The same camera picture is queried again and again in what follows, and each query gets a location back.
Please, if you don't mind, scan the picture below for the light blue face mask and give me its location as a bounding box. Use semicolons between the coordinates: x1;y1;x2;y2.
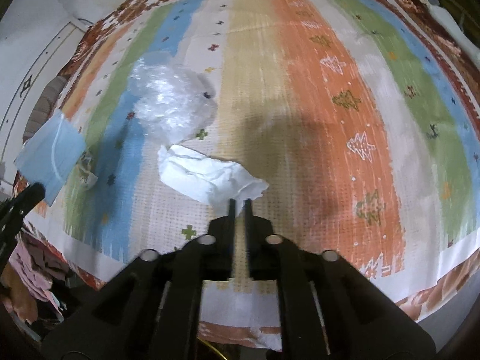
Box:
14;110;86;206

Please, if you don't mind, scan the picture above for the clear plastic bag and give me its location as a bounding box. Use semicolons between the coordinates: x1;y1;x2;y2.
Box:
127;50;217;146

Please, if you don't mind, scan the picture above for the striped colourful bed mat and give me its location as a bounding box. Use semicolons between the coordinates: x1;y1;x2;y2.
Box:
22;0;480;299

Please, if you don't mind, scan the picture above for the white tissue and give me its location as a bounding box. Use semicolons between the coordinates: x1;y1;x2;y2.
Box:
157;145;269;217

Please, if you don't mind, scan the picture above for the grey ribbed pillow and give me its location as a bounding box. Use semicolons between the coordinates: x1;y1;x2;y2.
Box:
23;75;69;143

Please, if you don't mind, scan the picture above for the pile of clothes on floor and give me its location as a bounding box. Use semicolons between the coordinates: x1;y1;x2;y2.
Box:
1;232;73;323

